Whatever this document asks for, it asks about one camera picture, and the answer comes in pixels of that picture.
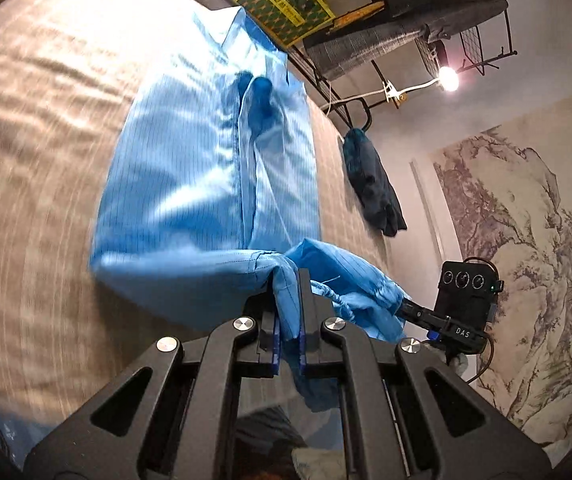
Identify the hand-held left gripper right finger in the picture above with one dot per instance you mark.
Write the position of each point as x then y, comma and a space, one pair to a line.
302, 345

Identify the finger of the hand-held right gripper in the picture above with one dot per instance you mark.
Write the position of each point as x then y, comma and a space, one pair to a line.
423, 316

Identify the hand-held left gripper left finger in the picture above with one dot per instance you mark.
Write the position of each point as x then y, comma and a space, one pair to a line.
277, 345

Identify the blue striped work coat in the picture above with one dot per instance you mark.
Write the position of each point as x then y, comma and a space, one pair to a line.
191, 175

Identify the black metal clothes rack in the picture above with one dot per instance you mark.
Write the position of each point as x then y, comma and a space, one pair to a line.
470, 45

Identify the person's right hand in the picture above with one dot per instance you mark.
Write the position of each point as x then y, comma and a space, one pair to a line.
458, 362

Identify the dark teal hanging garment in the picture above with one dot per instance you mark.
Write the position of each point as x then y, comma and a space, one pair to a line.
373, 185

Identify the white clip lamp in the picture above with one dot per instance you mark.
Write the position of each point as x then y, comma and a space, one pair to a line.
448, 79

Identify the grey checked folded cloth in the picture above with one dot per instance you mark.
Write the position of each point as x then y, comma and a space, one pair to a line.
390, 35

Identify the beige table cloth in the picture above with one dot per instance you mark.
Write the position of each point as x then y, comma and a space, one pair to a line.
41, 160

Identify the yellow wooden board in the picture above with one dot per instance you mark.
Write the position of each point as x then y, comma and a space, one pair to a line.
358, 14

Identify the yellow green patterned box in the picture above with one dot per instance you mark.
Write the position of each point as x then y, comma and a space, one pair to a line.
286, 2

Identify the landscape wall painting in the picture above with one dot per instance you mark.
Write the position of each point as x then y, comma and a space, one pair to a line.
530, 280

